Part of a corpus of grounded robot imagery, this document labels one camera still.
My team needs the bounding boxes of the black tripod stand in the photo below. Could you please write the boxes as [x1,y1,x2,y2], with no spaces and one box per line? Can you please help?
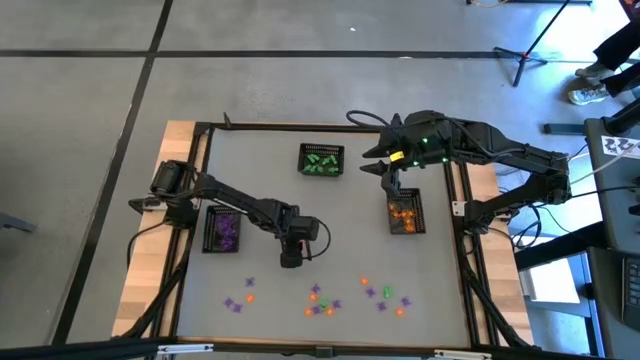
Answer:
[493,0,574,88]

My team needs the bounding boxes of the black floor cable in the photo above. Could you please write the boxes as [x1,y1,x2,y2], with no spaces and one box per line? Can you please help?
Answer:
[126,219,171,274]

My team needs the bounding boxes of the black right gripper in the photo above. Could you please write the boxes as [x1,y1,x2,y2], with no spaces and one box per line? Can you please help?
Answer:
[359,110,454,198]

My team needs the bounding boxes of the wooden table side board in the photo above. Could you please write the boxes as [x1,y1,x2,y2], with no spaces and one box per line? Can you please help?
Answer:
[111,119,206,339]
[449,127,535,346]

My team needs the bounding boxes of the black diagonal desk beam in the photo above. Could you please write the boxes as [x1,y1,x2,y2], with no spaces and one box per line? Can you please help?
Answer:
[514,222,609,271]

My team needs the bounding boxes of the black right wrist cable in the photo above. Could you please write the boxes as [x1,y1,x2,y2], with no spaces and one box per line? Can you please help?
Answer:
[345,109,396,132]

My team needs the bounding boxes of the person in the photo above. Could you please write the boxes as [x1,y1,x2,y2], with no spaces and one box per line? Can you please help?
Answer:
[567,22,640,106]

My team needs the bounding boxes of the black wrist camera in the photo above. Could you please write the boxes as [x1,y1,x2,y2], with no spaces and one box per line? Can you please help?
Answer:
[384,128,407,150]
[289,215,321,242]

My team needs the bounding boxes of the white cable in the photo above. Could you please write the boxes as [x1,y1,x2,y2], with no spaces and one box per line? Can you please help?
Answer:
[567,144,640,184]

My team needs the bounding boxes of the grey desk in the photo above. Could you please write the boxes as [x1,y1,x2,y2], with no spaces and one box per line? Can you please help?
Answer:
[583,117,640,360]

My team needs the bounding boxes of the black desk cable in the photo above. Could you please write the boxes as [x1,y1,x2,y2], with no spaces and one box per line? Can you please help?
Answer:
[569,184,640,200]

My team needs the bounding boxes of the black overhead rig beam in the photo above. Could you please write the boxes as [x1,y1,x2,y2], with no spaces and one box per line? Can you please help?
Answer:
[0,336,640,360]

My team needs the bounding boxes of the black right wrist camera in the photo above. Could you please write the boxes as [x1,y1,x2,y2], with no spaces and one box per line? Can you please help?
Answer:
[384,128,407,150]

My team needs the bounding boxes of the black floor bar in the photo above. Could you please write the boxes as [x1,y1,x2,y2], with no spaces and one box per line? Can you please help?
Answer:
[543,122,591,136]

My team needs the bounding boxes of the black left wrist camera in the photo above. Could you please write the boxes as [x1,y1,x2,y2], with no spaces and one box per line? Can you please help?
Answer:
[289,215,321,242]

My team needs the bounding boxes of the black plastic slotted basket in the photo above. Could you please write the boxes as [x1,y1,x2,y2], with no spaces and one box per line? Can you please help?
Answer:
[386,188,427,235]
[297,143,346,177]
[201,205,243,254]

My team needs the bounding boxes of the black aluminium table frame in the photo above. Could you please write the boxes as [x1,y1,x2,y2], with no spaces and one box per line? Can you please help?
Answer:
[119,112,535,351]

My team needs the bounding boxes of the black keyboard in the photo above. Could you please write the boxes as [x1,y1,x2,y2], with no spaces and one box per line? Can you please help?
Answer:
[621,257,640,331]

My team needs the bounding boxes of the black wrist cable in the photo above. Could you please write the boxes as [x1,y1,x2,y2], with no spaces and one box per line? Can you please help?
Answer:
[345,109,396,132]
[302,218,333,261]

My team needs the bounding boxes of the silver metal bracket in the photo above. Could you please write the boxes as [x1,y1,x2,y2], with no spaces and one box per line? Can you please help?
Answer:
[433,349,494,360]
[156,343,215,357]

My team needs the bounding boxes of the grey floor object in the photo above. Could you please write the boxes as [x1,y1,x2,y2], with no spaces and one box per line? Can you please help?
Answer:
[0,212,39,235]

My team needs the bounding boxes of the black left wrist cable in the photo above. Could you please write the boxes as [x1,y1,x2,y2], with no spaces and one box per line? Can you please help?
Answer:
[302,218,333,261]

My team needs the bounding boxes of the white printed paper sheet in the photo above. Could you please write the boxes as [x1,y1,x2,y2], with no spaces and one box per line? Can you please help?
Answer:
[601,134,640,160]

